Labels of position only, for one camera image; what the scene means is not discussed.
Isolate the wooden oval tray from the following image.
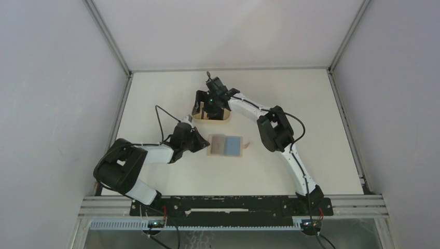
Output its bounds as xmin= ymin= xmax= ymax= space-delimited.
xmin=194 ymin=102 xmax=231 ymax=123

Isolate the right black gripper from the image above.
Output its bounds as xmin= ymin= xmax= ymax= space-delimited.
xmin=192 ymin=90 xmax=222 ymax=118

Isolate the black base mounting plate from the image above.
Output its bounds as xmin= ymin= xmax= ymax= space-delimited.
xmin=129 ymin=196 xmax=334 ymax=227

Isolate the beige card holder wallet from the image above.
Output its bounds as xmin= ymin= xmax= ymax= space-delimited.
xmin=207 ymin=134 xmax=250 ymax=157

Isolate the white cable duct strip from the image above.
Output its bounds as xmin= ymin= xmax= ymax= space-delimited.
xmin=89 ymin=219 xmax=303 ymax=231

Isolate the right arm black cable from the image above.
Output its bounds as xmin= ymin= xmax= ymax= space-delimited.
xmin=205 ymin=71 xmax=327 ymax=249

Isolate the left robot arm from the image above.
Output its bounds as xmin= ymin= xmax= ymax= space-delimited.
xmin=93 ymin=121 xmax=210 ymax=216

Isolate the grey card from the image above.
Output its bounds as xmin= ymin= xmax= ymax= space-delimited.
xmin=210 ymin=135 xmax=226 ymax=155

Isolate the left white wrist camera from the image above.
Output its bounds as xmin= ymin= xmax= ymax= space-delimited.
xmin=181 ymin=115 xmax=193 ymax=126

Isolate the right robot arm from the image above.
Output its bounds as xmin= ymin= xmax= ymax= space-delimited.
xmin=192 ymin=77 xmax=324 ymax=216

